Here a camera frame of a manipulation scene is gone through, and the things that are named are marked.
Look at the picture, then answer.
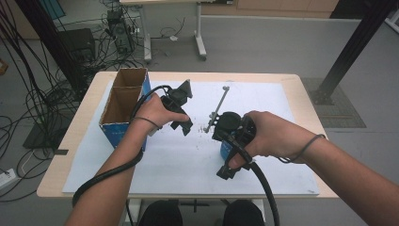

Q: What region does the white power strip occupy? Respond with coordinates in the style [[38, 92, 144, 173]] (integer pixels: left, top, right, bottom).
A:
[[0, 168, 17, 191]]

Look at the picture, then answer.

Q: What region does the white desk on casters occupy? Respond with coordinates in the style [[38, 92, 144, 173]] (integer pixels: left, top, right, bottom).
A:
[[120, 0, 234, 62]]

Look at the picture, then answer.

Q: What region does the light wooden table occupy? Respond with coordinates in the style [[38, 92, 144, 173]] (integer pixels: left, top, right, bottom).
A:
[[36, 71, 340, 226]]

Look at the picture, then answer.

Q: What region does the thin dark wrist band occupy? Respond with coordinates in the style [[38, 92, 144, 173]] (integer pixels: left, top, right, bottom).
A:
[[133, 116, 164, 130], [277, 134, 327, 165]]

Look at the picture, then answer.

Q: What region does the wooden cabinet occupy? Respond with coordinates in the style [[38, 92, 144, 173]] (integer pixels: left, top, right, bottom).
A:
[[200, 0, 341, 19]]

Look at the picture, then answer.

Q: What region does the person's right leg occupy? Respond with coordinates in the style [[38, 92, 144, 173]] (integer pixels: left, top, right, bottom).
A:
[[222, 199, 266, 226]]

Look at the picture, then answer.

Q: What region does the black stand base plate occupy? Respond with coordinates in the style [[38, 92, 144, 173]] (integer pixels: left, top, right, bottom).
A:
[[22, 123, 72, 151]]

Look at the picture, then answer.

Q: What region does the blue cardboard box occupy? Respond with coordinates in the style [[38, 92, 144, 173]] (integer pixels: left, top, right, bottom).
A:
[[99, 67, 152, 150]]

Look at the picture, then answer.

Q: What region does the black metal stand post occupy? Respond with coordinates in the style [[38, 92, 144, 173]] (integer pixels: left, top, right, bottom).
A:
[[309, 0, 399, 106], [13, 0, 90, 95]]

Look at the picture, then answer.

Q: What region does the computer tower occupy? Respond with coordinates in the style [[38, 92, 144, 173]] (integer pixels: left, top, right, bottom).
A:
[[106, 8, 136, 55]]

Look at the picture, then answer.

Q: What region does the tangle of black cables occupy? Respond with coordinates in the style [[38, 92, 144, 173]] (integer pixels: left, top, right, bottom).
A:
[[0, 0, 186, 203]]

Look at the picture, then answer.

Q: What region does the teal panel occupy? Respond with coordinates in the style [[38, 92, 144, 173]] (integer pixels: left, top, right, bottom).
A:
[[39, 0, 66, 21]]

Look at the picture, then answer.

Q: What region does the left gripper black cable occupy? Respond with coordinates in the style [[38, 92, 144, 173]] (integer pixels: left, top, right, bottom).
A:
[[72, 84, 173, 209]]

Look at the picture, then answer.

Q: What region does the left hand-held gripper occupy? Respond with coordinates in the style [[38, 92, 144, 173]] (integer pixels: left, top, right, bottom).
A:
[[160, 79, 194, 137]]

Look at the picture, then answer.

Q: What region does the person's leg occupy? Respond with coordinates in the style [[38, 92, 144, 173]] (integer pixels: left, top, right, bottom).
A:
[[222, 199, 266, 226], [137, 200, 184, 226]]

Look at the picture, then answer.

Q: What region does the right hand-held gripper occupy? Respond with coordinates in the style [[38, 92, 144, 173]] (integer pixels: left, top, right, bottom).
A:
[[203, 85, 257, 182]]

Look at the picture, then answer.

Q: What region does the person's left leg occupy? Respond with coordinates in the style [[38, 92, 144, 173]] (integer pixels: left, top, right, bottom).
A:
[[137, 200, 184, 226]]

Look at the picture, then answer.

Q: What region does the black equipment case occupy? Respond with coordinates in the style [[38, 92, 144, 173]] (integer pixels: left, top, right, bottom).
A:
[[58, 27, 97, 64]]

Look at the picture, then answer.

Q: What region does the person's left hand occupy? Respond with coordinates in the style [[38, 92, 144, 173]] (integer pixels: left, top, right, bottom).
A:
[[133, 92, 191, 132]]

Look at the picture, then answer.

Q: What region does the person's right hand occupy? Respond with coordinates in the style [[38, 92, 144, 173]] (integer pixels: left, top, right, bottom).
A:
[[228, 110, 316, 170]]

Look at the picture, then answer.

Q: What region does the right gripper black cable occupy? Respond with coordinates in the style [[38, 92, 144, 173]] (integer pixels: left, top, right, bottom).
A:
[[215, 130, 280, 226]]

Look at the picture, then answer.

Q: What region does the white table mat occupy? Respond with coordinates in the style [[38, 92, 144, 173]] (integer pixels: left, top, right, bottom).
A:
[[61, 79, 320, 196]]

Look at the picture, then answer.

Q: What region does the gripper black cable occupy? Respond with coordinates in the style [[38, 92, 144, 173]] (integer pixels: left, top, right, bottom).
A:
[[215, 130, 280, 226], [72, 84, 173, 209]]

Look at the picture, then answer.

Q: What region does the blue bottle with white cap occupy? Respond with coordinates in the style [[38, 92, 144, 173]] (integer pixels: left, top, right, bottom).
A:
[[219, 140, 235, 162]]

